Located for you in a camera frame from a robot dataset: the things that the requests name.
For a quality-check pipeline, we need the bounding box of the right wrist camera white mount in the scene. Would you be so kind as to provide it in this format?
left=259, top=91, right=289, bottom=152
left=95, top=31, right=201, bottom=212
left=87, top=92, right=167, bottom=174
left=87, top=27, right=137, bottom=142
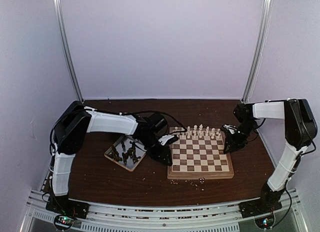
left=221, top=124, right=238, bottom=136

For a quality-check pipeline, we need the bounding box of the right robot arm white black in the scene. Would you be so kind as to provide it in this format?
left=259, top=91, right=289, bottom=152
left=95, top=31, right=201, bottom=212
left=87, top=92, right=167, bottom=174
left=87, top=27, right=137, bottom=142
left=221, top=99, right=318, bottom=213

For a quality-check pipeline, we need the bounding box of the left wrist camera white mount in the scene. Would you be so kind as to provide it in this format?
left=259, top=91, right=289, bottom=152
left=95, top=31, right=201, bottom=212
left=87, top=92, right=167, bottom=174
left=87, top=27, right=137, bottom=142
left=158, top=134, right=179, bottom=146

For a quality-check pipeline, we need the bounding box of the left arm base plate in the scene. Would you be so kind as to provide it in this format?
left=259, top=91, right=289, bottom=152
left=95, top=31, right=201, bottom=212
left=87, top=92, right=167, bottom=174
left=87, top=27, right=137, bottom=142
left=45, top=200, right=90, bottom=219

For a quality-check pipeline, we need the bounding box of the wooden chess board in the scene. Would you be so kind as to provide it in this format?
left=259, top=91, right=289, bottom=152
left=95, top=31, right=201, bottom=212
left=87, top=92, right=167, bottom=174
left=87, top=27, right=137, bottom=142
left=167, top=125, right=235, bottom=180

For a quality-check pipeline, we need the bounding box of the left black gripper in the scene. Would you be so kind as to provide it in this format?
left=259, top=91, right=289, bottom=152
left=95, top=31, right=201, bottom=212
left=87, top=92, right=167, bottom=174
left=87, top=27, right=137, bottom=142
left=138, top=134, right=173, bottom=167

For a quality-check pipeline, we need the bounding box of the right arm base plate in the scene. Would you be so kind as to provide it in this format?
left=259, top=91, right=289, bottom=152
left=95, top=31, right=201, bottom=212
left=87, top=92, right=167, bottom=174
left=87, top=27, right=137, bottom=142
left=239, top=199, right=282, bottom=218

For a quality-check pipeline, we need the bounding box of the right aluminium frame post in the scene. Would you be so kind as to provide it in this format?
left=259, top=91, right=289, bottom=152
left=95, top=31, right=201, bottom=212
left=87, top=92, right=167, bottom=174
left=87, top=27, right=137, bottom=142
left=241, top=0, right=272, bottom=103

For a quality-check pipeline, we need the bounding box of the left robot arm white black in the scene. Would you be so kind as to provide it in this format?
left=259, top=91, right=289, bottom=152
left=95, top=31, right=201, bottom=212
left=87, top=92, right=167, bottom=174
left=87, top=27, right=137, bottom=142
left=49, top=101, right=178, bottom=214

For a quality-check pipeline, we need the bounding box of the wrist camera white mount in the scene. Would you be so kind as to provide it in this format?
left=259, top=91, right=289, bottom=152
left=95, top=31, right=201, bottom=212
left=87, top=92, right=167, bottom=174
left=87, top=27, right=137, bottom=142
left=158, top=134, right=179, bottom=146
left=221, top=124, right=238, bottom=136

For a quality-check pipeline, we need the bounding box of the aluminium frame post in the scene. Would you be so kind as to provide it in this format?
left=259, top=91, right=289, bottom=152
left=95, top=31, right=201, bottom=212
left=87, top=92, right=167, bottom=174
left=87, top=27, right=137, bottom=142
left=53, top=0, right=84, bottom=102
left=241, top=0, right=272, bottom=103

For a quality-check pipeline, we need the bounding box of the aluminium front rail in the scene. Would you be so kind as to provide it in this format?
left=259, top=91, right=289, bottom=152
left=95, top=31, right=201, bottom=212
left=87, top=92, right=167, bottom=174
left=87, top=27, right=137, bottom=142
left=18, top=189, right=310, bottom=231

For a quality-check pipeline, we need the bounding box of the left aluminium frame post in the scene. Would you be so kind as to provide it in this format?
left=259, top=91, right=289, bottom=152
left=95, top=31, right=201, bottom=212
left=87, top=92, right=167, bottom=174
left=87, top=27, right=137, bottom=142
left=53, top=0, right=84, bottom=102

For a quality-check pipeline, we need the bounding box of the metal tray wooden rim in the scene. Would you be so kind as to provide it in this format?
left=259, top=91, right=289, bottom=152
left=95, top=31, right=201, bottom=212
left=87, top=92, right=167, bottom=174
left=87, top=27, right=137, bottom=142
left=104, top=135, right=146, bottom=172

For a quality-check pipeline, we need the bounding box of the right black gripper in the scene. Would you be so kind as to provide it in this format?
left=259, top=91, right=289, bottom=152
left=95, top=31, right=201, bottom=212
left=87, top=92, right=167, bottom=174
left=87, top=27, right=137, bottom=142
left=223, top=121, right=256, bottom=154

